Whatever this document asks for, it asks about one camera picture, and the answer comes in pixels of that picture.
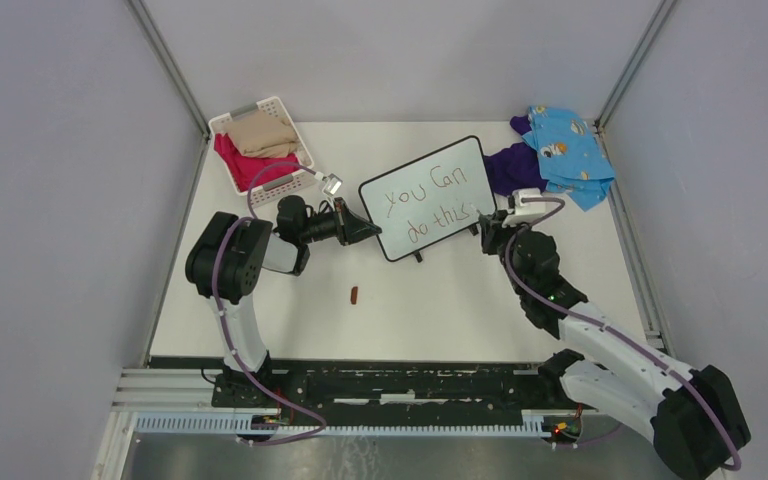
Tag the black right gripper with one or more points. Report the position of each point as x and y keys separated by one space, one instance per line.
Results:
x=492 y=229

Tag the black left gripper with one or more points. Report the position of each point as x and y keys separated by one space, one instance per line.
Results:
x=351 y=228

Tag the black framed whiteboard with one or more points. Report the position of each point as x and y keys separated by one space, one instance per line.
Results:
x=429 y=199

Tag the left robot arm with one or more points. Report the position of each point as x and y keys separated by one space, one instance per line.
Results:
x=225 y=265

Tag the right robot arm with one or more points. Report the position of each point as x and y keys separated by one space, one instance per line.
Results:
x=691 y=416

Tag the purple cloth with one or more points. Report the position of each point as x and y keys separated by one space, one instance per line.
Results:
x=513 y=168

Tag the blue patterned cloth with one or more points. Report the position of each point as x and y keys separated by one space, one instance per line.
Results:
x=569 y=156

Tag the white plastic basket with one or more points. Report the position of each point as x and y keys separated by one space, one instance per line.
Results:
x=273 y=190

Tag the magenta cloth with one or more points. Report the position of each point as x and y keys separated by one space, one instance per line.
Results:
x=244 y=169

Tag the beige folded cloth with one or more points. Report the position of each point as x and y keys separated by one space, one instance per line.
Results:
x=262 y=135

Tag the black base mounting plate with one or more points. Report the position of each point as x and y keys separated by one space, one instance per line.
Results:
x=346 y=393

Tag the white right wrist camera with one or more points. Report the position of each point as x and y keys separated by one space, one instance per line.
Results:
x=525 y=206

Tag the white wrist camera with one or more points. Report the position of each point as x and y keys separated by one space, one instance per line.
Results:
x=331 y=185
x=525 y=206

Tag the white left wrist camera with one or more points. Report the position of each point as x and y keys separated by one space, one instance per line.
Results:
x=331 y=185

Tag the white slotted cable duct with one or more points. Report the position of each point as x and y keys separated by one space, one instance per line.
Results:
x=248 y=424

